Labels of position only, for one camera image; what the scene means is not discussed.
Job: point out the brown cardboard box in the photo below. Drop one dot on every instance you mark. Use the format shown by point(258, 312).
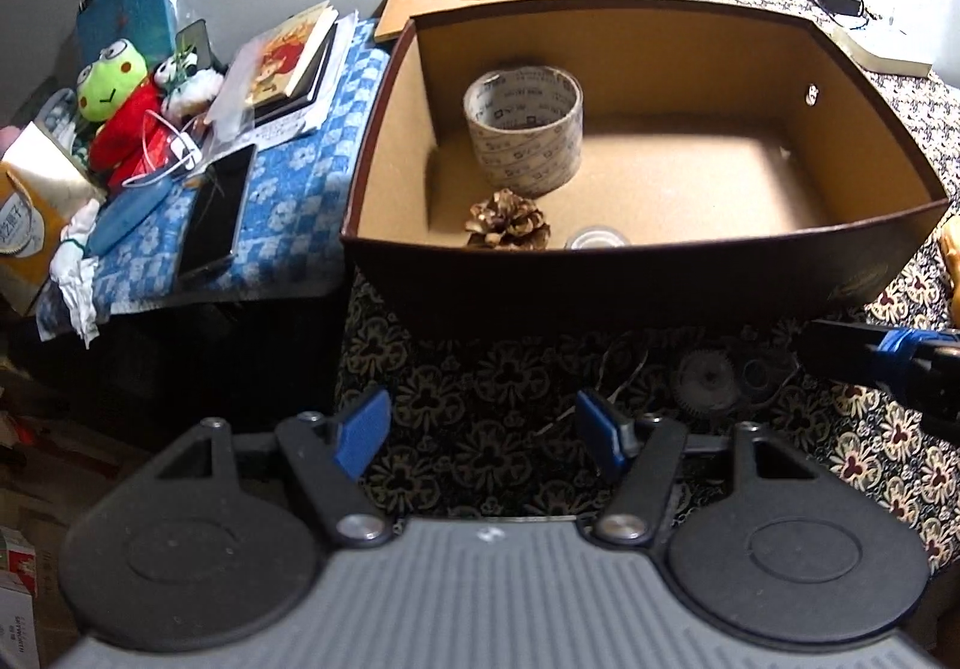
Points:
point(600, 286)

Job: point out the blue checkered cloth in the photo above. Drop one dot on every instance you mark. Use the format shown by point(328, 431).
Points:
point(300, 204)

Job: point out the black round disc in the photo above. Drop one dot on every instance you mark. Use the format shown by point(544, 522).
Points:
point(750, 388)

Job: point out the blue pen case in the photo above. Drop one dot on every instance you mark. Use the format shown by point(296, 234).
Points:
point(124, 223)

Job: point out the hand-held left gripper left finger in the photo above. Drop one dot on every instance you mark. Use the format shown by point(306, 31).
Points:
point(364, 429)

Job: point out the illustrated book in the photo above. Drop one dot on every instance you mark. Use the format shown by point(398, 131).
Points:
point(292, 54)

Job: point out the green frog plush toy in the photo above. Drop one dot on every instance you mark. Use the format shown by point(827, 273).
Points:
point(109, 84)

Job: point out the tan gourd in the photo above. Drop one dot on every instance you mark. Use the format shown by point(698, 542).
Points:
point(952, 264)

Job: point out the grey plastic gear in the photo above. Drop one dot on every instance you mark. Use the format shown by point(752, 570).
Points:
point(694, 391)

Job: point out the gold paper bag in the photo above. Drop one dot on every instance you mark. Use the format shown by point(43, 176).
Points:
point(37, 241)

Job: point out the small clear tape roll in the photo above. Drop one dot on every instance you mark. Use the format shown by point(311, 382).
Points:
point(596, 239)

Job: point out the printed carton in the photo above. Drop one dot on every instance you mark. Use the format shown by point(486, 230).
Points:
point(15, 631)

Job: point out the black notebook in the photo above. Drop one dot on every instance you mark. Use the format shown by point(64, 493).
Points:
point(319, 80)

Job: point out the large printed tape roll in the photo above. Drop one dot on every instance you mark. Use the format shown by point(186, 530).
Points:
point(525, 151)

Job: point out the black smartphone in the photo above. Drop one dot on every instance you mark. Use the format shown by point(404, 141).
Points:
point(217, 211)

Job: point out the white crumpled tissue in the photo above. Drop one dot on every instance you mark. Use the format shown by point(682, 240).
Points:
point(79, 294)

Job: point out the brown pine cone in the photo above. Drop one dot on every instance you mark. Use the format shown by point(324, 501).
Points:
point(506, 219)

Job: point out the small black device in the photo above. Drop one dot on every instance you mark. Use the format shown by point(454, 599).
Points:
point(193, 39)

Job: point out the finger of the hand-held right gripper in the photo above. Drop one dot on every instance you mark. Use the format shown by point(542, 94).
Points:
point(847, 346)

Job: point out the teal box with binder clips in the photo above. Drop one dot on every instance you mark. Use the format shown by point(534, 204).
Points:
point(127, 13)

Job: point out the small panda plush toy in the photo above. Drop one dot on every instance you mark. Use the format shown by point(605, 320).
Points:
point(187, 91)

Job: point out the white book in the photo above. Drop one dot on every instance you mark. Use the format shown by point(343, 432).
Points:
point(885, 54)

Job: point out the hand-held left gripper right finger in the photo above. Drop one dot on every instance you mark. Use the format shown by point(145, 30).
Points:
point(600, 429)

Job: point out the floral patterned tablecloth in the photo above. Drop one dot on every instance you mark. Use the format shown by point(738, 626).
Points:
point(465, 376)

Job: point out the stack of books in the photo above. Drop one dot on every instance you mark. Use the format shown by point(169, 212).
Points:
point(285, 125)

